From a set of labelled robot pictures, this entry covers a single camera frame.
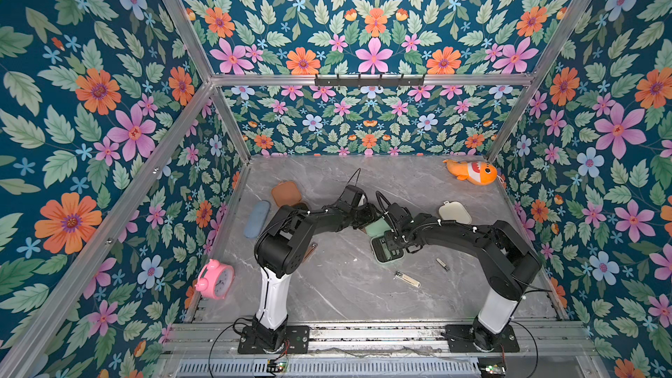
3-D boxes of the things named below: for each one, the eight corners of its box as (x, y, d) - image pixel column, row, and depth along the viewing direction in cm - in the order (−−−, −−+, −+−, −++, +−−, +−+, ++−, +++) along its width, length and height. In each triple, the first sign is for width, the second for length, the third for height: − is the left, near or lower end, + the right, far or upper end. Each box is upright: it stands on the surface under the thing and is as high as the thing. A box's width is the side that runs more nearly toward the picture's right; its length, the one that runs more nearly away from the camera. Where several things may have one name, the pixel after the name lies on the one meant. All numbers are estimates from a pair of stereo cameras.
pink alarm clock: (210, 301, 83) (192, 290, 74) (220, 273, 89) (204, 259, 79) (228, 301, 83) (212, 290, 74) (237, 273, 89) (223, 259, 79)
